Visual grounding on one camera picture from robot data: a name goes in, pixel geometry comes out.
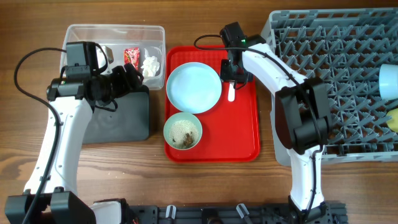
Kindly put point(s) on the clear plastic bin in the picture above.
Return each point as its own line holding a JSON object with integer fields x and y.
{"x": 117, "y": 37}

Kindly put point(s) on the red serving tray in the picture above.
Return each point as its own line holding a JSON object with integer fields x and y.
{"x": 230, "y": 129}

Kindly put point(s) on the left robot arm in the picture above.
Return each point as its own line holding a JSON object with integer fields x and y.
{"x": 50, "y": 195}

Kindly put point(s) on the green bowl with rice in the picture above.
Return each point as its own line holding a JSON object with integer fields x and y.
{"x": 182, "y": 131}

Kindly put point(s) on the yellow plastic cup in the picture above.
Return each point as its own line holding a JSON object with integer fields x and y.
{"x": 392, "y": 123}

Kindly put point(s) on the black plastic tray bin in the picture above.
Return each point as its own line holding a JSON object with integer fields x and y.
{"x": 130, "y": 122}

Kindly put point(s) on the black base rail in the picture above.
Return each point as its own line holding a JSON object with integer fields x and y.
{"x": 266, "y": 214}

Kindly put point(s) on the red snack wrapper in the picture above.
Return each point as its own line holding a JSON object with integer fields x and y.
{"x": 131, "y": 56}

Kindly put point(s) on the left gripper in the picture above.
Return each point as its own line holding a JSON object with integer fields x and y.
{"x": 125, "y": 86}

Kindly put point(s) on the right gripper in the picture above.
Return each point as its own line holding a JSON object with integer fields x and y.
{"x": 225, "y": 75}

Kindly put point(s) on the light blue plate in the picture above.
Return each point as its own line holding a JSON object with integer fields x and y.
{"x": 193, "y": 87}

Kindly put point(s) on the light blue bowl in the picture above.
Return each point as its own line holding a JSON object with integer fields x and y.
{"x": 388, "y": 87}

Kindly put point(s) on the grey dishwasher rack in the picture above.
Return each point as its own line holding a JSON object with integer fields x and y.
{"x": 345, "y": 48}

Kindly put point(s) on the white plastic spoon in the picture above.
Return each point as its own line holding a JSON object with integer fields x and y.
{"x": 231, "y": 92}

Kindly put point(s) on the white napkin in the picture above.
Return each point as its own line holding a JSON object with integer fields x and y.
{"x": 150, "y": 65}

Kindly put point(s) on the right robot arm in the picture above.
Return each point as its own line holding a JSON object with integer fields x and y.
{"x": 301, "y": 114}

